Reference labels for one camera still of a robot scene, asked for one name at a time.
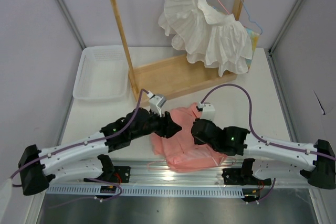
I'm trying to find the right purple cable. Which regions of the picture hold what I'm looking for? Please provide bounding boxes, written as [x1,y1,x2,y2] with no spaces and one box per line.
[201,83,336,161]

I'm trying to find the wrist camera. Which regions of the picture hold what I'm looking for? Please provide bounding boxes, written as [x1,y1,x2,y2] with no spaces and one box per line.
[196,102,215,121]
[147,91,166,117]

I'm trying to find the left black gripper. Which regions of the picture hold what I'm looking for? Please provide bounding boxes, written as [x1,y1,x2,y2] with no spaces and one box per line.
[131,106,181,140]

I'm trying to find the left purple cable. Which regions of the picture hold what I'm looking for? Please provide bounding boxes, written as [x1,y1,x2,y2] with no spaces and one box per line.
[10,88,150,188]

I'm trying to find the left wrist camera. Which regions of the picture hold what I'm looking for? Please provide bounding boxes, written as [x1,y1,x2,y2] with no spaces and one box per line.
[147,91,166,117]

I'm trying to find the pink skirt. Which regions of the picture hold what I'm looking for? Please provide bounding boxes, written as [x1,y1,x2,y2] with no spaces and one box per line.
[151,103,227,173]

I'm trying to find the white slotted cable duct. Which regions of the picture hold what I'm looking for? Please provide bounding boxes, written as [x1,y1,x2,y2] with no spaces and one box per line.
[47,184,245,198]

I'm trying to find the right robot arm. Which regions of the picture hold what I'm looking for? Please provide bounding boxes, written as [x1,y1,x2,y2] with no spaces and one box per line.
[191,119,335,190]

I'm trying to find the pink wire hanger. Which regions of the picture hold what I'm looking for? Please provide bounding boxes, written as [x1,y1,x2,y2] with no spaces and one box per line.
[146,156,237,173]

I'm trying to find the aluminium mounting rail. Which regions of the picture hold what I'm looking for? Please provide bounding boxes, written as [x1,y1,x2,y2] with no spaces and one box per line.
[51,159,310,188]

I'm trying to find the wooden clothes rack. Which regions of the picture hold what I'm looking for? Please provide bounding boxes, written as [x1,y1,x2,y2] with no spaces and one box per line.
[110,0,239,105]

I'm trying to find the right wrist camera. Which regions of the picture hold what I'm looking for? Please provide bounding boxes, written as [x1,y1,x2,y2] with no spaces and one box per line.
[196,102,215,121]

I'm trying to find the white plastic basket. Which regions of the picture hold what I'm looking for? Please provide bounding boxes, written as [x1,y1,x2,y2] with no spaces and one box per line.
[72,45,129,101]

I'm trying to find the white ruffled dress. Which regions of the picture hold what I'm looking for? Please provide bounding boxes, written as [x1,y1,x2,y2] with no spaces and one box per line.
[158,0,253,76]

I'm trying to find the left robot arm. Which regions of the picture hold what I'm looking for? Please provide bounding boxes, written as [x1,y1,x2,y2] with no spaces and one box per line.
[18,108,182,196]

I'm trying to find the colourful pastel garment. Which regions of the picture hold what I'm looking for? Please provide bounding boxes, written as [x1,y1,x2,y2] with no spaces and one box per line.
[245,27,260,69]

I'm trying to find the purple cable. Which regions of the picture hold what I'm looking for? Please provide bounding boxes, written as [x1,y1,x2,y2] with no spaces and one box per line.
[201,83,336,161]
[10,88,150,188]

